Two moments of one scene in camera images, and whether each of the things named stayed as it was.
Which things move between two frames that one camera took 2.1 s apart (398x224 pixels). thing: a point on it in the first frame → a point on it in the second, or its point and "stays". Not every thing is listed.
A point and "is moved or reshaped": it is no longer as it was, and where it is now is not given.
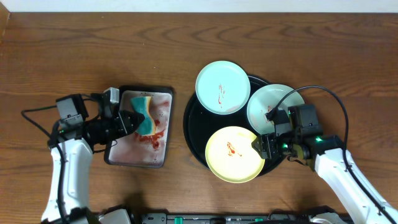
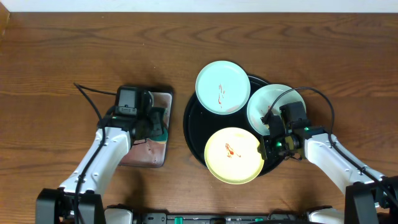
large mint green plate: (265, 99) stays
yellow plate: (231, 156) stays
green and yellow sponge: (141, 105) is moved or reshaped
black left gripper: (123, 122) → (157, 121)
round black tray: (200, 124) stays
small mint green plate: (222, 87) stays
